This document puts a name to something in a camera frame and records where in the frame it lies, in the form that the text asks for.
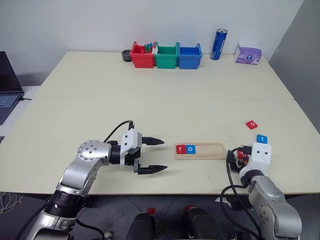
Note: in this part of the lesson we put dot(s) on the green toy brick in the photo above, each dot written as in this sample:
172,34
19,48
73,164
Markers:
148,49

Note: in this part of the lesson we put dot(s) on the red letter block o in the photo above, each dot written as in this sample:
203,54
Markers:
251,125

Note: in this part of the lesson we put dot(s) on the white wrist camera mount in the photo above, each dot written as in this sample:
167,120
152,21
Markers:
130,141
261,155

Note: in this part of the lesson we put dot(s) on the dark laptop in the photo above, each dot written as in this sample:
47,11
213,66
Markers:
7,85

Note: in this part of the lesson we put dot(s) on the white paper scrap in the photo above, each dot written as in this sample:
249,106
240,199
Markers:
222,200

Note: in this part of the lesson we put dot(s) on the dark grey round cup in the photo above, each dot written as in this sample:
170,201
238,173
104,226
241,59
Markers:
126,57

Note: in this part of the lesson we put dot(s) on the green plastic bin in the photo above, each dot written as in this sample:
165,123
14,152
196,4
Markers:
165,61

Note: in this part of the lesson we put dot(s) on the purple tissue box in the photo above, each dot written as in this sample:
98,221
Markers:
247,56

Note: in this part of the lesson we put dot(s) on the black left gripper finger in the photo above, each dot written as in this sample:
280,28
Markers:
152,170
153,141

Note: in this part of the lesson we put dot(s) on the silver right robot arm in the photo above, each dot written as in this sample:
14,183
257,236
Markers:
272,200

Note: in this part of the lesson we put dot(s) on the dark rounded shape, red tag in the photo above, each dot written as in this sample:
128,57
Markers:
202,225
142,227

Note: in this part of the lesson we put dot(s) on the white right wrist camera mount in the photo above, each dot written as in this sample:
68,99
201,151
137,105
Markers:
261,155

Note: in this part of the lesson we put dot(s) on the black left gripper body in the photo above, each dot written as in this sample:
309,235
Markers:
131,158

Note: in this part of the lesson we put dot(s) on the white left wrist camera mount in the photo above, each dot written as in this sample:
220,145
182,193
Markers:
130,141

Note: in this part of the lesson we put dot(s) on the white plastic piece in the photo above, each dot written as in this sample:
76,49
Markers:
155,50

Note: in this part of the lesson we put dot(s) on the red letter block r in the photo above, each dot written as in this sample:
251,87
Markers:
180,149

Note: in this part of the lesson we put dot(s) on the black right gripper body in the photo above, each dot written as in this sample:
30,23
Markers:
235,165

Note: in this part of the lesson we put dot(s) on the wooden letter tray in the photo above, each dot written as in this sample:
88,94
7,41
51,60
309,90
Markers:
210,152

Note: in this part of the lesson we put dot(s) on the red plastic bin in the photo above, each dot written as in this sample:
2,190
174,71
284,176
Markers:
142,60

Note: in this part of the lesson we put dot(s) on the blue letter block o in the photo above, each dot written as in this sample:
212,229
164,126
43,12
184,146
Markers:
190,149

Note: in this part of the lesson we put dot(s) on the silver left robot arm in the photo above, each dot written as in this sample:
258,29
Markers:
85,160

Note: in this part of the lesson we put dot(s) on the blue letter block t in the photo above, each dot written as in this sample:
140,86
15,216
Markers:
261,139

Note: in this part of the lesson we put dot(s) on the blue toy brick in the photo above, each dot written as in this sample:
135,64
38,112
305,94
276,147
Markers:
149,45

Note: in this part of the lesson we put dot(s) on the blue plastic bin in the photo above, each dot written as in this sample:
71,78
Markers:
188,61

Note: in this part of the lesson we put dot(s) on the blue drink can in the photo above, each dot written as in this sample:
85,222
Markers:
218,45

